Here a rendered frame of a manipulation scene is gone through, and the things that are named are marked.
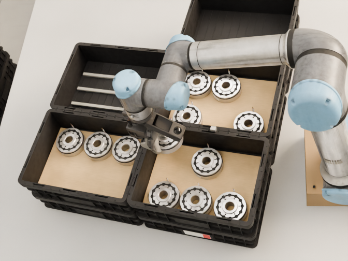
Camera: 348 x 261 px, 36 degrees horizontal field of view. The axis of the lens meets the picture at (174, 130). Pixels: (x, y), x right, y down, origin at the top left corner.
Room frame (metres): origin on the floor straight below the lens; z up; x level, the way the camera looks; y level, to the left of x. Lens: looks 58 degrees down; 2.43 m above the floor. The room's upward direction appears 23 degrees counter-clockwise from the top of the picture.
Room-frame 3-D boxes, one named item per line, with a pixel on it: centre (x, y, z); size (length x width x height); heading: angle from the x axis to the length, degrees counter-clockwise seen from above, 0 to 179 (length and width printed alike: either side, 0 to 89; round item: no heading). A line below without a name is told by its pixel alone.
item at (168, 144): (0.89, 0.03, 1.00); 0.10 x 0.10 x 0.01
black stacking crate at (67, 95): (1.24, 0.13, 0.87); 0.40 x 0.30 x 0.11; 55
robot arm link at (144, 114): (0.88, 0.07, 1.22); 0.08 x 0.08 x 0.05
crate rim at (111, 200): (1.00, 0.31, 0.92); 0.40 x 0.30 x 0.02; 55
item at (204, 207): (0.71, 0.02, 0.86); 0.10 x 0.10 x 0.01
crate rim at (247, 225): (0.77, -0.02, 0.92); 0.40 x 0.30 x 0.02; 55
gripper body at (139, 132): (0.88, 0.07, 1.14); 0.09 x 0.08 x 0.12; 49
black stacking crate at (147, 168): (0.77, -0.02, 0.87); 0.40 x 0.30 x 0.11; 55
